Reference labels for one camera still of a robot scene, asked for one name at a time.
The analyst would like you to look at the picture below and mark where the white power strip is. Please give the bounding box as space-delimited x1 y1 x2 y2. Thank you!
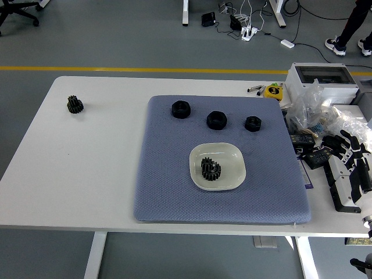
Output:
241 26 259 42

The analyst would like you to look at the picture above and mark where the black digital display module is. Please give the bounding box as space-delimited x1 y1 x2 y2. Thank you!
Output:
303 149 332 170
289 134 316 152

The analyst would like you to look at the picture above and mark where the grey electrical enclosure box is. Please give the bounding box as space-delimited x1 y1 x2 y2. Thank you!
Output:
284 63 361 102

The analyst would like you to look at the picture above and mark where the white table leg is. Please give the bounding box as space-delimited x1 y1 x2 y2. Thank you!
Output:
291 235 319 279
84 231 107 279

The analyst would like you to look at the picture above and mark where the black power adapter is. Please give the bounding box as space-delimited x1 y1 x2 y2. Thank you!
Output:
201 12 217 27

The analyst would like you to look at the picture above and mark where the medium black hex nut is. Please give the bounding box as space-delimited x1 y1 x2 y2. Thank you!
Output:
206 110 227 131

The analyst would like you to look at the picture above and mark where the small black gear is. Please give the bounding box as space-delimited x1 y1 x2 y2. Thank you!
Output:
201 156 214 172

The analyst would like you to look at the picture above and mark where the large black hex nut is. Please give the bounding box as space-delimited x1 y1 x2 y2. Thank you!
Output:
171 100 192 119

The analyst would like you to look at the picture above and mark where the large black gear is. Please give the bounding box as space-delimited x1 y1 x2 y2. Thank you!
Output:
202 162 222 183

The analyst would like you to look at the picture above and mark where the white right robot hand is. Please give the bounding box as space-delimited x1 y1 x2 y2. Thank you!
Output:
339 129 372 217

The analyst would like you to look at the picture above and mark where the grey floor socket plate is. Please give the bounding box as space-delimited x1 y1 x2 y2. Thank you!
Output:
252 235 278 248

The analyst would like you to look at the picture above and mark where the black electronic device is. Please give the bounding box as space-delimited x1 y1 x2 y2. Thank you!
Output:
230 14 243 31

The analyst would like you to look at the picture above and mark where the white push-button control box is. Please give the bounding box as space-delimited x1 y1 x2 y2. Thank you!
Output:
330 176 363 213

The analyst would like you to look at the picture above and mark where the white box with black side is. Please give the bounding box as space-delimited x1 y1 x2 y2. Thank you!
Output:
324 158 354 187

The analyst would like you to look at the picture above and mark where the black plastic part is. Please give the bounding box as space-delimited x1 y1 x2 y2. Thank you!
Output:
321 135 349 158

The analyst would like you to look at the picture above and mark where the black floor cable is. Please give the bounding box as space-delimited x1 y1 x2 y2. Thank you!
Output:
294 42 332 64

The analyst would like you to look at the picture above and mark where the grey plastic box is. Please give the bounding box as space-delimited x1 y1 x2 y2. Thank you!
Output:
350 77 372 106

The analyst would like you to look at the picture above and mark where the black office chair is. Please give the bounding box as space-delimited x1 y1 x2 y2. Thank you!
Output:
0 0 41 36

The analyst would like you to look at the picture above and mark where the white flat box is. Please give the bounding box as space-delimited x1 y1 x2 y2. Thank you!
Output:
333 103 372 128

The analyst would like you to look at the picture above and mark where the person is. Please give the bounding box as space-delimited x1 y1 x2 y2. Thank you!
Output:
324 0 372 57

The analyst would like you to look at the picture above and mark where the green terminal strip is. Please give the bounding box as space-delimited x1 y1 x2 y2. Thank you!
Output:
344 237 372 245

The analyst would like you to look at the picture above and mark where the white desk leg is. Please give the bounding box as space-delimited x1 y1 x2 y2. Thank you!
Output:
182 0 191 27
269 0 288 29

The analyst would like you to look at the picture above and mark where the clear plastic bag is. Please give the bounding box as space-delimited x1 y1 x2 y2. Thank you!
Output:
286 78 338 136

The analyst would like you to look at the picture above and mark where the yellow tape measure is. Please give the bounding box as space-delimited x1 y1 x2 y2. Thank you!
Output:
263 83 284 102

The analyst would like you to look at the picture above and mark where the black double gear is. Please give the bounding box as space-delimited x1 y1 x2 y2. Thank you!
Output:
67 95 84 115

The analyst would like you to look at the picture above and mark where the clear bubble wrap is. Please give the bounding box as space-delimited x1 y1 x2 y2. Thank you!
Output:
331 106 372 146

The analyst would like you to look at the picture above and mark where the small black hex nut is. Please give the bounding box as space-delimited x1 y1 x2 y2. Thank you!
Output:
244 115 263 133

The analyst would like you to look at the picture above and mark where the blue-grey padded mat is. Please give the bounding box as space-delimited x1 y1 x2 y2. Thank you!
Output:
133 95 313 225

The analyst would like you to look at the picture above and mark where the white square dish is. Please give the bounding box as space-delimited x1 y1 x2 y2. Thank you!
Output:
189 142 247 191

